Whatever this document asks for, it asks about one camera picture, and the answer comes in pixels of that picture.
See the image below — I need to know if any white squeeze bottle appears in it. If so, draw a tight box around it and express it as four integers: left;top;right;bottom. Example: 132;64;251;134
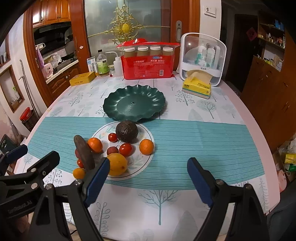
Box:
106;51;123;77

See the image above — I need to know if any dark green scalloped plate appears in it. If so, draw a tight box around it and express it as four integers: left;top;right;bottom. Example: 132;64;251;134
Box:
103;85;166;121

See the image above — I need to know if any small yellow kumquat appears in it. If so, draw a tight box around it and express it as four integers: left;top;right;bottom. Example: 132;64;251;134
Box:
72;167;86;179

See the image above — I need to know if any orange tangerine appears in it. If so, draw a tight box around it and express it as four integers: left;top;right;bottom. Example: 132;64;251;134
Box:
139;139;154;155
87;137;103;154

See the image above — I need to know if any green label glass bottle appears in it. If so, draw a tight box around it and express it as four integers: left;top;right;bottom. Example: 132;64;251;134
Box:
96;49;109;75

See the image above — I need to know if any red paper cup pack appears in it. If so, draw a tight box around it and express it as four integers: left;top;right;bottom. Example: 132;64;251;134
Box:
116;38;180;80

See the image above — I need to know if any yellow flat box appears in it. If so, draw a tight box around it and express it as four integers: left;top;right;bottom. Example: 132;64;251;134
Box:
70;71;96;86

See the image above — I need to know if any yellow tissue box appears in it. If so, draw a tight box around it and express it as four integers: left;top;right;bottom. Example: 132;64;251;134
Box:
182;70;213;99

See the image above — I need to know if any overripe dark banana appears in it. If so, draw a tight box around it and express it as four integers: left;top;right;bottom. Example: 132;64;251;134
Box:
74;135;95;171

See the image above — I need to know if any small glass jar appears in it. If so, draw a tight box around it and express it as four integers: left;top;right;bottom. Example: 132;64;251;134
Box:
108;65;115;77

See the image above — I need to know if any tree print tablecloth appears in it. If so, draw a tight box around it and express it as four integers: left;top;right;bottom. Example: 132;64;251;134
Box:
14;71;282;241

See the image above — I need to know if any white blue carton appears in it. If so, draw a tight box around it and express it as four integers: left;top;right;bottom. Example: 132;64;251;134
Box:
86;57;96;72

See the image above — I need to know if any round white placemat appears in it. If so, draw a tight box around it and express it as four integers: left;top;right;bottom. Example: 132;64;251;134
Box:
92;121;154;182

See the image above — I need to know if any red cherry tomato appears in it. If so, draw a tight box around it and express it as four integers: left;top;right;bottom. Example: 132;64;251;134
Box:
108;133;118;143
119;143;132;157
77;159;84;169

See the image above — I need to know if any gold door ornament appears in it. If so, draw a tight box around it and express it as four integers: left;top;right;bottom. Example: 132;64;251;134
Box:
85;1;171;44

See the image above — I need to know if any dark avocado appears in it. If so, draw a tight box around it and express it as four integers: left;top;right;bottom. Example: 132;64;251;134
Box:
115;120;138;143

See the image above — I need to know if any pink appliance on counter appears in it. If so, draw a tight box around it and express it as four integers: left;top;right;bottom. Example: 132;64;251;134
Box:
42;63;54;80

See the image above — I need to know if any small metal can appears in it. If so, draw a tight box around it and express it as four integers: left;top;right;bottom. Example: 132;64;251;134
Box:
92;62;99;76

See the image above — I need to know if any white cosmetics storage box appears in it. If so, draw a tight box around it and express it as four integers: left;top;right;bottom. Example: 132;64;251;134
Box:
178;32;227;87

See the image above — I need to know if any large yellow orange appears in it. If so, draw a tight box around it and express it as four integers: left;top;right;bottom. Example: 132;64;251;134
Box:
107;153;128;177

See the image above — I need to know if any red lidded trash bin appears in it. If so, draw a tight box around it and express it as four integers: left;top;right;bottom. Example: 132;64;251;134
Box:
20;107;39;132

